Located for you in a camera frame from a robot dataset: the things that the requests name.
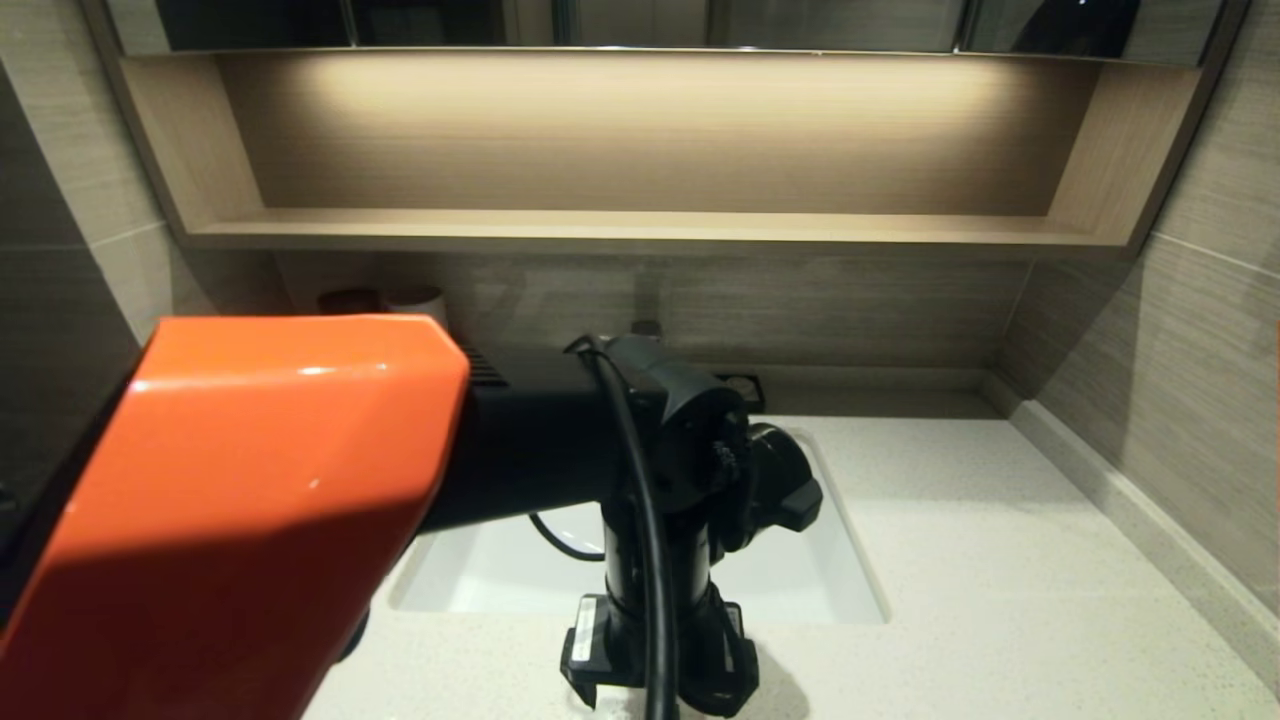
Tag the white sink basin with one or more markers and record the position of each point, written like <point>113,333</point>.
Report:
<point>800,580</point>

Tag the round soap bar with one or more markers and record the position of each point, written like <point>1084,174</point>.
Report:
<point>742,384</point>

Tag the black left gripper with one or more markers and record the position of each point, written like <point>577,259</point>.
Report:
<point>720,650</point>

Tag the black cup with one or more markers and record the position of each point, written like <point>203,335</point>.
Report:
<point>348,300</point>

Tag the mirror cabinet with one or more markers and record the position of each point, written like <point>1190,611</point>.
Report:
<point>450,25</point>

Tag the chrome faucet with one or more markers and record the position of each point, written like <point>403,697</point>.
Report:
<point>646,327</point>

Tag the black soap dish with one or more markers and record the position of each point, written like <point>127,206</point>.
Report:
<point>752,392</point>

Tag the white cup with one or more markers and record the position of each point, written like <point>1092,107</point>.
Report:
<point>415,300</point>

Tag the wooden wall shelf niche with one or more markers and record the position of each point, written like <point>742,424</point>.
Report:
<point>640,230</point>

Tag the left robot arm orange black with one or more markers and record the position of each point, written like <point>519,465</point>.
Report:
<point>250,500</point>

